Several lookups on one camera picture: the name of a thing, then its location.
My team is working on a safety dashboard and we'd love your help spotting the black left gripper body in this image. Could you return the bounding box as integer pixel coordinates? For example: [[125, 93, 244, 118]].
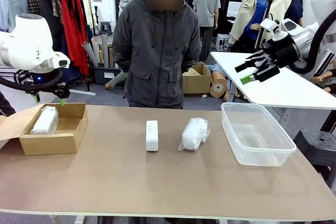
[[25, 73, 69, 95]]

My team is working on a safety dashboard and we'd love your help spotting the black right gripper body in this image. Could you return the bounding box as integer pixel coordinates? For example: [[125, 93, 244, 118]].
[[266, 36, 301, 69]]

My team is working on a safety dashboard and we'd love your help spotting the long bubble-wrapped clock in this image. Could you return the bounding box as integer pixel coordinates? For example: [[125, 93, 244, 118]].
[[29, 105, 59, 135]]

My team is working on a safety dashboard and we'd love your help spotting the loosely bubble-wrapped clock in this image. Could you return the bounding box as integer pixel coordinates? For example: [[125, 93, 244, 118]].
[[178, 118, 211, 152]]

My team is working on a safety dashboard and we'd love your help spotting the unwrapped white clock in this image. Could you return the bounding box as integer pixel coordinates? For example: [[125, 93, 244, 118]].
[[145, 120, 159, 152]]

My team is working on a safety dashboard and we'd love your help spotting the metal bar on floor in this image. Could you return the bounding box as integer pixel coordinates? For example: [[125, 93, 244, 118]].
[[68, 89, 97, 96]]

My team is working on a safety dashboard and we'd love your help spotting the white table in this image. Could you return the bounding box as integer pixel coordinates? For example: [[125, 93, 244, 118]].
[[210, 50, 336, 120]]

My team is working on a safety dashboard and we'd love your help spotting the white computer case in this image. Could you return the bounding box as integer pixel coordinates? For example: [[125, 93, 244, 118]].
[[215, 34, 230, 51]]

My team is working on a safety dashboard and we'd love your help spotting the dark grey storage bin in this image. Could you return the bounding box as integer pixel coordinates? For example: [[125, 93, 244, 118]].
[[92, 65, 124, 85]]

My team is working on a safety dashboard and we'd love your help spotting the brown paper roll spool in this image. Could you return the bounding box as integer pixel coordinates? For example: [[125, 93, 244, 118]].
[[209, 70, 228, 101]]

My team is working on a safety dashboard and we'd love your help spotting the open cardboard box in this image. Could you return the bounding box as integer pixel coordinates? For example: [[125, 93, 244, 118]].
[[0, 102, 89, 156]]

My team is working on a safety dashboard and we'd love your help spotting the mannequin beige coat blue shirt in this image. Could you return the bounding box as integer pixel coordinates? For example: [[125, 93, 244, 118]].
[[228, 0, 276, 49]]

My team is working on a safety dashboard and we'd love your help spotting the grey paper tube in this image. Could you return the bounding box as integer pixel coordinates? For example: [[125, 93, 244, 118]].
[[81, 40, 99, 67], [101, 34, 110, 68]]

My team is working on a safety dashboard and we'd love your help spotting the mannequin beige vest navy top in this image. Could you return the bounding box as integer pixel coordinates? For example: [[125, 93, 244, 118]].
[[267, 0, 305, 28]]

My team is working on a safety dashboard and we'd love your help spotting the lying mannequin green sleeve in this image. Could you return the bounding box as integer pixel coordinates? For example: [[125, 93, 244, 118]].
[[104, 69, 129, 90]]

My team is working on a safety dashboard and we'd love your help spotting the white monitor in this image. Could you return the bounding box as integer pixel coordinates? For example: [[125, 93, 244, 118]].
[[226, 1, 242, 17]]

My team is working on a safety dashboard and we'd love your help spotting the cardboard box on floor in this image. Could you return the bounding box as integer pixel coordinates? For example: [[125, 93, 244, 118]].
[[183, 62, 213, 96]]

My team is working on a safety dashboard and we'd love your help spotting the person in grey t-shirt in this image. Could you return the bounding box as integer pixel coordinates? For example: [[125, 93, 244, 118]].
[[193, 0, 222, 62]]

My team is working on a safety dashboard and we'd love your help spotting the small grey stool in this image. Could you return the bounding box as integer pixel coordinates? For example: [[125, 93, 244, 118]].
[[100, 20, 113, 36]]

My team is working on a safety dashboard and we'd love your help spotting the clear plastic container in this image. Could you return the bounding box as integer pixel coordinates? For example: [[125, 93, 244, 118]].
[[220, 102, 297, 167]]

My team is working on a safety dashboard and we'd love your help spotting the black plastic stool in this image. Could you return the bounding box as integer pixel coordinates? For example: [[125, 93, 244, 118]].
[[292, 129, 336, 183]]

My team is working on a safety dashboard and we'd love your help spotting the light blue garment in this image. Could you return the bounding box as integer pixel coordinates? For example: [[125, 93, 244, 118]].
[[0, 0, 31, 32]]

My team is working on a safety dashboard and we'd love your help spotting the person in grey jacket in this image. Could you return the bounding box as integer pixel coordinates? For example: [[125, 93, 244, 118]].
[[112, 0, 202, 109]]

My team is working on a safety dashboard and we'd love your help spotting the black left arm hose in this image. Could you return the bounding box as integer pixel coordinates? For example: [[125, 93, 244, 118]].
[[0, 69, 64, 94]]

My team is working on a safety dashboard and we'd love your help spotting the black arm hose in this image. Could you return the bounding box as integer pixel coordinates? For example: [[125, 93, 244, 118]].
[[291, 8, 336, 75], [0, 69, 64, 94]]

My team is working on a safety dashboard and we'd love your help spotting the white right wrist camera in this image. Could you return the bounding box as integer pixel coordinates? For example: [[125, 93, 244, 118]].
[[259, 18, 289, 42]]

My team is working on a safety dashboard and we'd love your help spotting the black right arm hose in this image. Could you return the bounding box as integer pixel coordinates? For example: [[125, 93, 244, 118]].
[[291, 8, 336, 75]]

